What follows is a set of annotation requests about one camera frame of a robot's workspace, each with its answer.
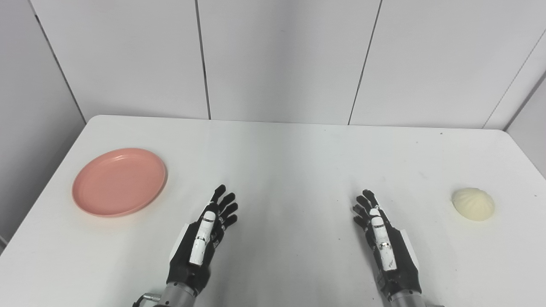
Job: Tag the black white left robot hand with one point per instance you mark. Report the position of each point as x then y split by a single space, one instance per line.
187 264

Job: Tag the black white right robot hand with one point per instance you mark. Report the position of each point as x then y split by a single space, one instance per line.
403 264

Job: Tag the cream steamed bun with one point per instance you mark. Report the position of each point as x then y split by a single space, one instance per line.
473 204

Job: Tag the pink round plate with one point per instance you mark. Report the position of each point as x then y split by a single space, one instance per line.
119 182

